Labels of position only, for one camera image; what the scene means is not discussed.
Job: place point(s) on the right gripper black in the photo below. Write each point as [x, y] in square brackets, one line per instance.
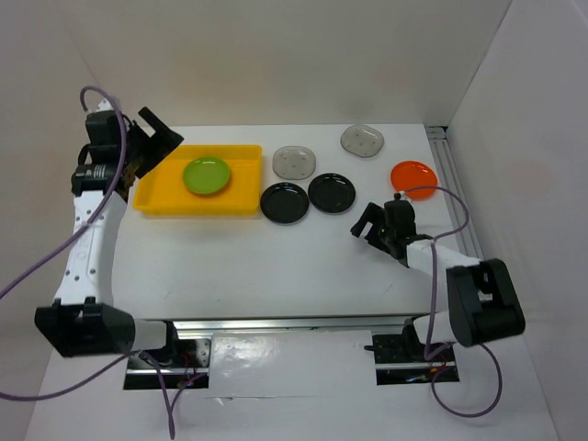
[375, 214]

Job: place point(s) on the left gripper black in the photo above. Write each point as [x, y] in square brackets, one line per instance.
[162, 143]

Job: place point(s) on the black plate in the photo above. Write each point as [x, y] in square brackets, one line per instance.
[284, 203]
[332, 193]

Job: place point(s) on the orange plate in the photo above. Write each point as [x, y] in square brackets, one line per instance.
[416, 180]

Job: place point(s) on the green plate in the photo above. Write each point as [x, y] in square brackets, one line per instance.
[206, 175]

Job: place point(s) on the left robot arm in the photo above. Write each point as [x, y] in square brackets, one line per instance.
[82, 319]

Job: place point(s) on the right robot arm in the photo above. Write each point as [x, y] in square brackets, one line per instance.
[473, 301]

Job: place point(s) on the yellow plastic bin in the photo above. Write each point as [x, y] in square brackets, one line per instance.
[162, 192]

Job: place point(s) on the grey translucent plate right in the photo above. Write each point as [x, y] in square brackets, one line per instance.
[362, 141]

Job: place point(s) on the grey translucent plate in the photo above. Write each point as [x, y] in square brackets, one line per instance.
[294, 162]
[362, 141]

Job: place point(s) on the grey translucent plate left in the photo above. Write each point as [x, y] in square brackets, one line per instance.
[294, 162]

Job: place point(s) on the aluminium rail right side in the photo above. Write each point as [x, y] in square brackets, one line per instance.
[447, 172]

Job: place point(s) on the aluminium rail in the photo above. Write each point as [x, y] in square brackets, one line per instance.
[447, 172]
[290, 324]

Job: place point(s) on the aluminium rail front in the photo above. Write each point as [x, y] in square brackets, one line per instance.
[290, 324]

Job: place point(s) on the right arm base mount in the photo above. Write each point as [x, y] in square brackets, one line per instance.
[399, 361]

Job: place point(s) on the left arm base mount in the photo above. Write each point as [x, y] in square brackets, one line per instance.
[187, 364]

